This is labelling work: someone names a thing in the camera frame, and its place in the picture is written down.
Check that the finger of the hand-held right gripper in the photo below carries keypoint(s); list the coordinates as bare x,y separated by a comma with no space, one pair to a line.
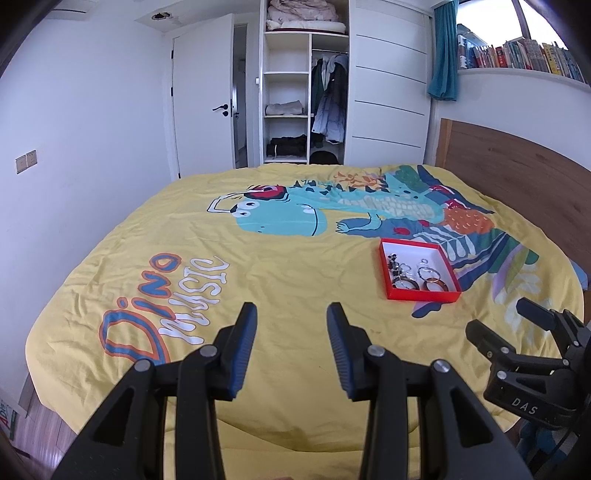
485,339
540,311

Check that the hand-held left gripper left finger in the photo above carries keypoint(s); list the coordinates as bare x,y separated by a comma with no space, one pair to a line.
244,350

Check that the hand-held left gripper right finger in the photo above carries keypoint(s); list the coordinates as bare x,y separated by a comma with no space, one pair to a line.
339,350

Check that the amber bangle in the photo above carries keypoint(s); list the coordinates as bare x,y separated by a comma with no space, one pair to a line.
444,285

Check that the dark brown bangle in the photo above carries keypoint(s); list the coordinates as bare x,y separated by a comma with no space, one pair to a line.
395,284

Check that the thin silver hoop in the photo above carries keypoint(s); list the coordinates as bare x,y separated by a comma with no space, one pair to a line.
419,273

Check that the black beaded jewelry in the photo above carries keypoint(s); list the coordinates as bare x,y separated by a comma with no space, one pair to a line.
394,264

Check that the red box with white inside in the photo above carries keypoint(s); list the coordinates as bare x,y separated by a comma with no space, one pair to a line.
411,251

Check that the person's blue clothing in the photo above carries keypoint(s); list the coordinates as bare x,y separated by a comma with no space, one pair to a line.
531,445

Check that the yellow dinosaur printed blanket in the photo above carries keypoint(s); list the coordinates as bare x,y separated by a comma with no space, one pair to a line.
277,277

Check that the wooden headboard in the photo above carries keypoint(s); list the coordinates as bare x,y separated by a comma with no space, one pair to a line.
508,161

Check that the black bag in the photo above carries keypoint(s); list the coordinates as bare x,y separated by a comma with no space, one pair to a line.
323,158

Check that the folded black clothes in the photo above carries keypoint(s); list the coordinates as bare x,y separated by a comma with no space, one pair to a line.
286,146

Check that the hanging grey-blue jacket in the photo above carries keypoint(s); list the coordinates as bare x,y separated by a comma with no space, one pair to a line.
328,115

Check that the folded beige clothes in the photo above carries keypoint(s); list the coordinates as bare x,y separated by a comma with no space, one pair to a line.
284,109

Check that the printed cardboard box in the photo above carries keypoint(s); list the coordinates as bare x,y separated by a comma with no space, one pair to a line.
7,417

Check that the row of books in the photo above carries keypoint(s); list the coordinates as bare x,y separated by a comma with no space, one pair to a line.
521,55

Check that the white door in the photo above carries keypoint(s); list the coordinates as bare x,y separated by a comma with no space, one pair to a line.
198,92

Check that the hanging dark green garment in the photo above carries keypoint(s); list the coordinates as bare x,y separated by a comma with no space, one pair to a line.
317,83

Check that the white wardrobe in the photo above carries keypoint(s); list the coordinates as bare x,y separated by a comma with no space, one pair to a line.
388,83

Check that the teal curtain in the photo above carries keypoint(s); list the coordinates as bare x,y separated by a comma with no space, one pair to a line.
444,55

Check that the window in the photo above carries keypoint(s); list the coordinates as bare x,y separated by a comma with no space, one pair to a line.
489,18

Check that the folded white duvet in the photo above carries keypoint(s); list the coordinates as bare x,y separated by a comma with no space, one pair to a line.
304,14

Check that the wall switch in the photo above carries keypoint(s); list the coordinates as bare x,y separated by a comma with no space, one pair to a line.
26,161

